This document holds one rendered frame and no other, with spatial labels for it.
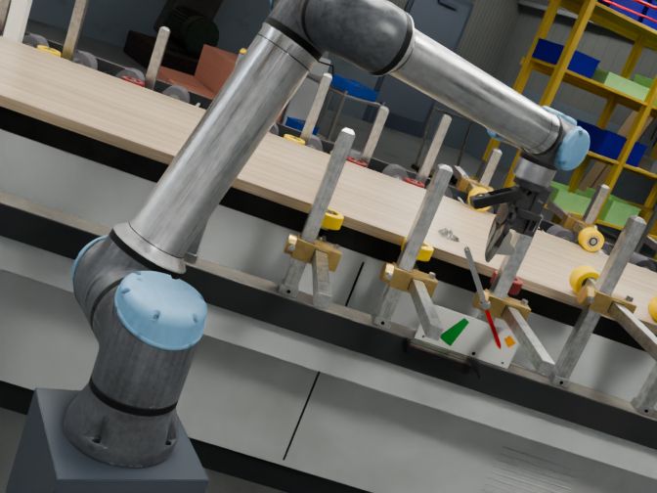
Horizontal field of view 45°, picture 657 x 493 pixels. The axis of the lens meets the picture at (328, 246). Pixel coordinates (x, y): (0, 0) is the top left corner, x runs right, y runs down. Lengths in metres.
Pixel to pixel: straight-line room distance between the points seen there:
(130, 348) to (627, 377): 1.61
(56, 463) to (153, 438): 0.15
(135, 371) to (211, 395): 1.07
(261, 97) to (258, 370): 1.10
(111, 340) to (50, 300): 1.02
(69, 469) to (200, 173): 0.52
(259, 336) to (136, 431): 0.76
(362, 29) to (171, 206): 0.44
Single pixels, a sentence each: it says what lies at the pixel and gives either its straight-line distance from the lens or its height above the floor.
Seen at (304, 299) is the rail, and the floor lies 0.70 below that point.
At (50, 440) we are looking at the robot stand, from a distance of 1.37.
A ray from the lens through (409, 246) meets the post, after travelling 1.93.
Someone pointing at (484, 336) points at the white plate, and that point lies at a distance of 2.05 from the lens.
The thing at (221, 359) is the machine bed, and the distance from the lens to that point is 2.28.
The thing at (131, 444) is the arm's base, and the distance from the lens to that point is 1.33.
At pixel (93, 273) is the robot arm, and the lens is 1.43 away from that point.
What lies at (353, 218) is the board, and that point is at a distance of 2.07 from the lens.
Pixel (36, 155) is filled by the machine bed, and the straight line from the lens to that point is 2.19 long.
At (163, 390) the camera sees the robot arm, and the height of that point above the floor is 0.73.
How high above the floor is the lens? 1.38
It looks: 16 degrees down
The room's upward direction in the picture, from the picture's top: 21 degrees clockwise
